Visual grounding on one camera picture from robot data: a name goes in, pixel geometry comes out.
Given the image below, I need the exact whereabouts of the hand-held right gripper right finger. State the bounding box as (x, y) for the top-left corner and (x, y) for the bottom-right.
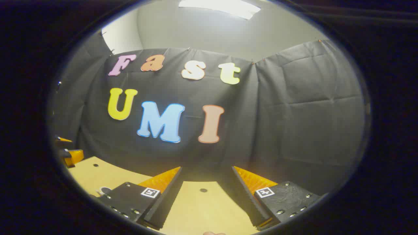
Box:
(231, 166), (322, 230)

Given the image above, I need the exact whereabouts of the black backdrop cloth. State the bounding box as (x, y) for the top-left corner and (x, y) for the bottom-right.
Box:
(49, 31), (368, 196)

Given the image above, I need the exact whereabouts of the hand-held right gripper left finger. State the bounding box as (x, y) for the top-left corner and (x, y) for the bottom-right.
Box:
(97, 166), (183, 230)

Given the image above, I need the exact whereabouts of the wooden desktop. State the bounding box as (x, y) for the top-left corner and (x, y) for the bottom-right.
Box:
(67, 156), (262, 235)

